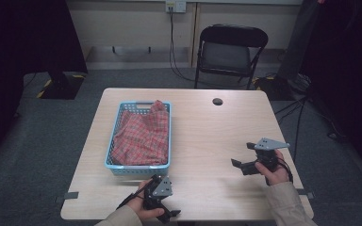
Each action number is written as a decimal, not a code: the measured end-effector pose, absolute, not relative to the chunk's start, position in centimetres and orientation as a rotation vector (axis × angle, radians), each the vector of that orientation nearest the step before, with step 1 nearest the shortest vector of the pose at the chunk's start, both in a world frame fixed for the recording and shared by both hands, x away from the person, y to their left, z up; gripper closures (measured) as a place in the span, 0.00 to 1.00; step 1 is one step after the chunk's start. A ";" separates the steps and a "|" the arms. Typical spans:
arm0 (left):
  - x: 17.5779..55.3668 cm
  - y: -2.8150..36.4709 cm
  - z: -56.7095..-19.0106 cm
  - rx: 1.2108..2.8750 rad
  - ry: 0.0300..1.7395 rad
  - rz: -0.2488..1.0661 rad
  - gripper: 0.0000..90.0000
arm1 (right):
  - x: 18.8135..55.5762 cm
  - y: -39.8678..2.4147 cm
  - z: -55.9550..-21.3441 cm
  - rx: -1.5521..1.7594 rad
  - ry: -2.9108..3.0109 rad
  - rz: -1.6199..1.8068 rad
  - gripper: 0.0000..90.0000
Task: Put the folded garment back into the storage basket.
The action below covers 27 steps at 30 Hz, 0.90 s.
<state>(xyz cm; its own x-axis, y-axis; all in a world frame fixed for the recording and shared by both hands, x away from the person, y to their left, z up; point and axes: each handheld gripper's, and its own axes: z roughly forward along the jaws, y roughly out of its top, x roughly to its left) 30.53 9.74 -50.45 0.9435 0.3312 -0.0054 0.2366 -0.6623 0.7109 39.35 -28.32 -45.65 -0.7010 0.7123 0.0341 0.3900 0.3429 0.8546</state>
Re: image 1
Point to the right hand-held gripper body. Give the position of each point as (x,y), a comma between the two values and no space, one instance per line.
(267,153)

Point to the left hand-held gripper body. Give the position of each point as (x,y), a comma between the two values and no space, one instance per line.
(161,188)

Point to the red plaid cloth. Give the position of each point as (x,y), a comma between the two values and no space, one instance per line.
(141,141)

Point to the blue plastic basket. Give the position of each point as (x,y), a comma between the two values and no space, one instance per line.
(111,150)

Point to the person's right hand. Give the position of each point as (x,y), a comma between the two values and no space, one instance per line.
(278,175)

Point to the person's left hand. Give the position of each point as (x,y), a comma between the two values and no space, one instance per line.
(138,204)

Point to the grey tape piece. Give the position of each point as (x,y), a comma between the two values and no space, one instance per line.
(67,196)
(309,195)

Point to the black floor base with stripes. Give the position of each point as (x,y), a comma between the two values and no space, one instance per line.
(275,88)

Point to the black folding chair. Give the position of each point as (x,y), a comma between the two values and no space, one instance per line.
(226,56)

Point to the dark curtain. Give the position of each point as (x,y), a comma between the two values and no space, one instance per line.
(19,62)
(348,78)

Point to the grey leaning panel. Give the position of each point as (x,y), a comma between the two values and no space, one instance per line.
(297,40)

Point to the black stand base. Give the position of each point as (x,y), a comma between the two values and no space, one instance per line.
(61,86)

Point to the white wall socket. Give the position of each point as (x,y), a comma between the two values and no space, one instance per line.
(176,6)

